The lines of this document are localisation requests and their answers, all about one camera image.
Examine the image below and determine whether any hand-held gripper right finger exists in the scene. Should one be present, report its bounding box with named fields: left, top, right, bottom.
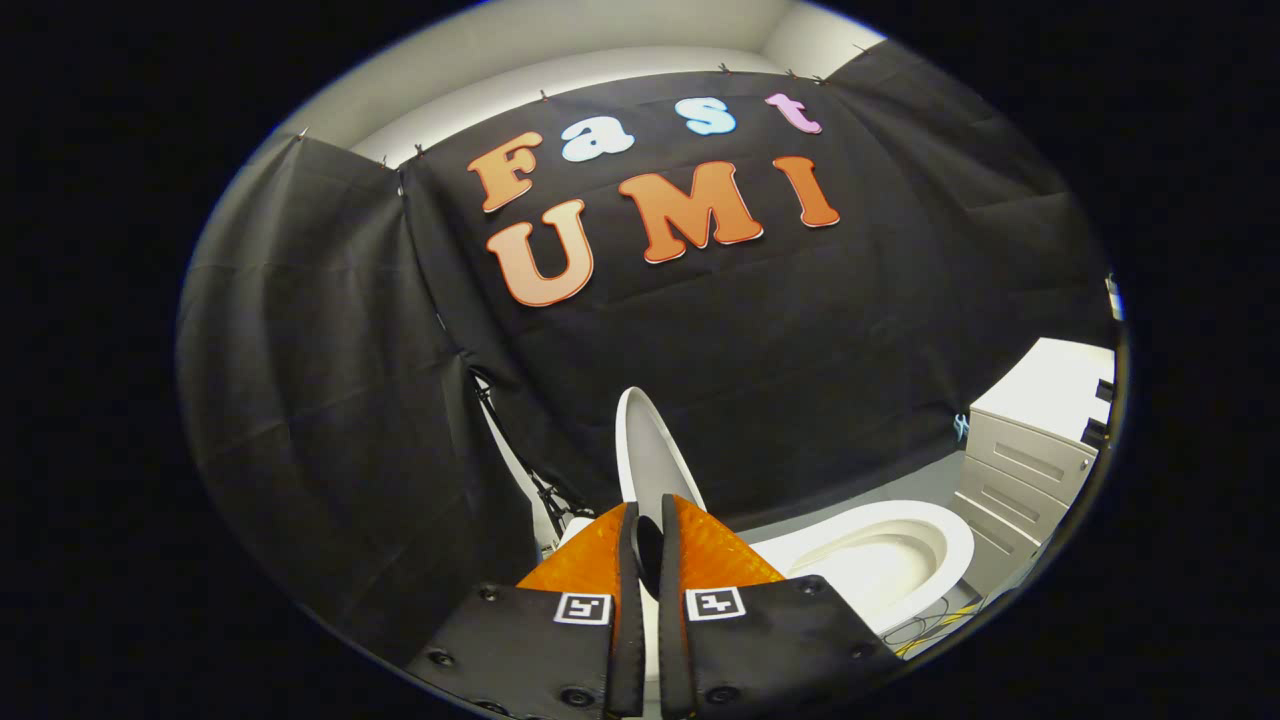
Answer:
left=656, top=494, right=908, bottom=720

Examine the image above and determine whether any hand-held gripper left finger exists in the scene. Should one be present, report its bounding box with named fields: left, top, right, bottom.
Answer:
left=403, top=502, right=648, bottom=720

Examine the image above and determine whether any black round lid handle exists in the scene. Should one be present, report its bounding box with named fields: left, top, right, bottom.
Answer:
left=635, top=515, right=665, bottom=601

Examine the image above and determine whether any black backdrop cloth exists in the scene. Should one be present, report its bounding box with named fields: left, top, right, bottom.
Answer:
left=178, top=40, right=1116, bottom=666

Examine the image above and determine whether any white drawer cabinet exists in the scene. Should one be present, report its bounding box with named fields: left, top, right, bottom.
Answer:
left=945, top=337, right=1116, bottom=591

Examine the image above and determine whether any black cable bundle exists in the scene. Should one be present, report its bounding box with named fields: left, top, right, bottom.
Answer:
left=882, top=598, right=986, bottom=659

